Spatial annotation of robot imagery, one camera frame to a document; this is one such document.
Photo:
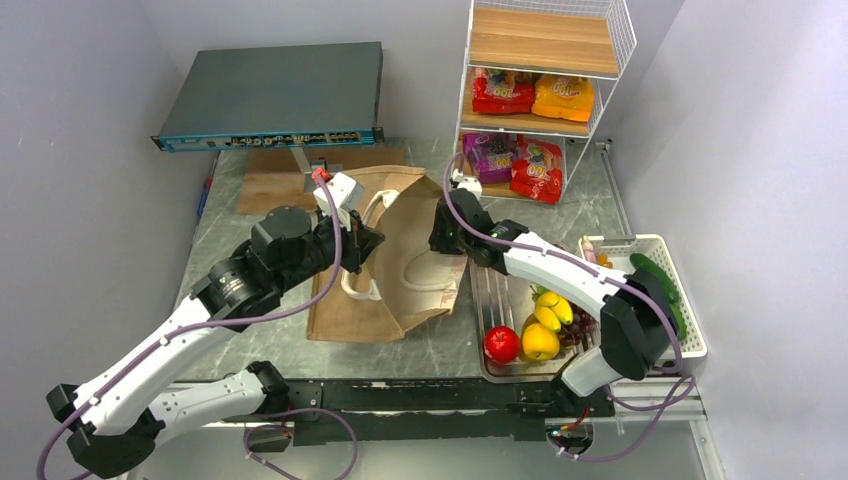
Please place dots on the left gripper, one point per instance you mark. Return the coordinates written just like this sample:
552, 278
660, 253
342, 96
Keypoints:
357, 245

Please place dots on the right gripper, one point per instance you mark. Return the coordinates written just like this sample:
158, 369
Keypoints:
438, 238

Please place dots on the brown burlap grocery bag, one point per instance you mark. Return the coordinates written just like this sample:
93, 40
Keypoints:
403, 283

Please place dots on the red snack bag shelf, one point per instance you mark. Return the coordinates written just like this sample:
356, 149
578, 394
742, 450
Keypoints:
502, 92
538, 170

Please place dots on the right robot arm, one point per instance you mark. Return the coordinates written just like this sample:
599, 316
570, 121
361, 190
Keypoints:
633, 310

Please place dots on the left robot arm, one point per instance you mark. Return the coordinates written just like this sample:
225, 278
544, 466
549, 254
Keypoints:
115, 421

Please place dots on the purple snack bag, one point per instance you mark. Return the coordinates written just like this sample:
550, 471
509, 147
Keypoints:
490, 155

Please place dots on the orange snack bag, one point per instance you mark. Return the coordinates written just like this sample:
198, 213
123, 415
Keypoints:
563, 97

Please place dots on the stainless steel tray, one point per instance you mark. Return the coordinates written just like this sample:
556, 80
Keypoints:
501, 300

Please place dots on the wooden base board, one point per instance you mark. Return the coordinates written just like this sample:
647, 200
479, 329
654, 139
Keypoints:
273, 177

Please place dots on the green leafy vegetable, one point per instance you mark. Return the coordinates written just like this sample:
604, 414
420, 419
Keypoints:
538, 291

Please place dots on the red apple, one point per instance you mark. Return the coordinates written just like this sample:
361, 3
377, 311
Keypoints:
501, 345

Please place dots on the yellow banana bunch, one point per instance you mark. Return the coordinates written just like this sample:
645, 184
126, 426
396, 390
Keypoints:
552, 311

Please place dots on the yellow lemon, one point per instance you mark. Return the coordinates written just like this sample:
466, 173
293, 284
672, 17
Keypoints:
538, 343

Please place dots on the purple grapes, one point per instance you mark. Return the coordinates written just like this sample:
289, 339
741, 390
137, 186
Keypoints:
578, 330

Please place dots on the white plastic basket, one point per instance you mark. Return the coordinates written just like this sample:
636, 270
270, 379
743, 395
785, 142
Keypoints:
618, 250

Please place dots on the green cucumber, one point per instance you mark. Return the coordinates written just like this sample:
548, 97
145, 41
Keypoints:
641, 261

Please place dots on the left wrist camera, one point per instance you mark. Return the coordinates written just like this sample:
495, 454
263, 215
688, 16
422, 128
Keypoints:
344, 191

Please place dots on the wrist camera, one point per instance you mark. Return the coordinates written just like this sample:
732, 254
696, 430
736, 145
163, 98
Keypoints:
470, 183
344, 191

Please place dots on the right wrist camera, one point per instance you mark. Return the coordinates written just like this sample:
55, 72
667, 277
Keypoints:
470, 183

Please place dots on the metal switch stand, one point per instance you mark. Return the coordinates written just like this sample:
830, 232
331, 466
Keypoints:
308, 162

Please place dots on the grey network switch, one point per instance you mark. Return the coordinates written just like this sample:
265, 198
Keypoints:
277, 97

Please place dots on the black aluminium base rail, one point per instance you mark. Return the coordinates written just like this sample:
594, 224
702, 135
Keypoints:
451, 428

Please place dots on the white wire shelf rack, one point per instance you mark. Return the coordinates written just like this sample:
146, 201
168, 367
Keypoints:
537, 78

